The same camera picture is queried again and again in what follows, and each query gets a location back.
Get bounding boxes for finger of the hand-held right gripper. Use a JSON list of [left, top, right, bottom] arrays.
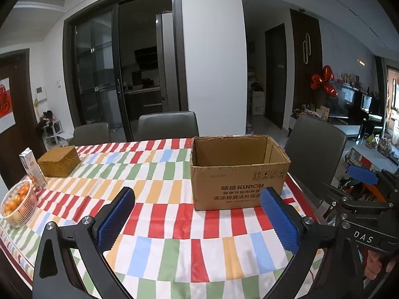
[[322, 181, 395, 222], [347, 165, 399, 204]]

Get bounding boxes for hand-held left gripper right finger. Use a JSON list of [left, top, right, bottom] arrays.
[[260, 187, 365, 299]]

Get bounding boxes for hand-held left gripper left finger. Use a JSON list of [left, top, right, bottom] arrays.
[[32, 187, 136, 299]]

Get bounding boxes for brown cardboard box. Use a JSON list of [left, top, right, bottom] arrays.
[[190, 135, 291, 211]]

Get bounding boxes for person's right hand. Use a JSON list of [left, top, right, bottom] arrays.
[[364, 250, 398, 282]]

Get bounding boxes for orange wooden chair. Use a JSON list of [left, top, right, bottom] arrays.
[[358, 183, 386, 204]]

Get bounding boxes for striped colourful tablecloth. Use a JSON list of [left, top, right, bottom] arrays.
[[0, 138, 331, 299]]

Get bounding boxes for grey dining chair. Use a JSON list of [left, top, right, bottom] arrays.
[[284, 117, 347, 200], [73, 123, 112, 146], [137, 111, 200, 142]]

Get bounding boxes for television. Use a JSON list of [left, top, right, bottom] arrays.
[[338, 81, 364, 122]]

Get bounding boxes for woven wicker box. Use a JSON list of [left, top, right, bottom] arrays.
[[37, 145, 82, 178]]

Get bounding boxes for bowl of oranges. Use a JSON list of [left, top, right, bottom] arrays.
[[0, 179, 38, 228]]

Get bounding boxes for juice carton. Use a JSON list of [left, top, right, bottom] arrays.
[[19, 148, 48, 190]]

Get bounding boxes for red foil balloons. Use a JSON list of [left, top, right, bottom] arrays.
[[310, 65, 339, 97]]

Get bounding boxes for pile of oranges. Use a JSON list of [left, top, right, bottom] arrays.
[[1, 183, 32, 217]]

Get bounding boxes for white shelf with toys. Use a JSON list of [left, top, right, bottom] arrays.
[[37, 110, 67, 150]]

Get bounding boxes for dark hallway door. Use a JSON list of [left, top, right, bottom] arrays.
[[265, 23, 287, 130]]

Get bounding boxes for dark entrance door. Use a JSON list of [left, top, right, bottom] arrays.
[[0, 49, 47, 187]]

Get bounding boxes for dark sliding glass door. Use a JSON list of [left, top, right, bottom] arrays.
[[63, 0, 189, 142]]

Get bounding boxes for red white door poster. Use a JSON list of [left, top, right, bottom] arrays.
[[0, 76, 16, 131]]

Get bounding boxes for dark wood wall panel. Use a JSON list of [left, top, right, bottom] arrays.
[[290, 9, 323, 122]]

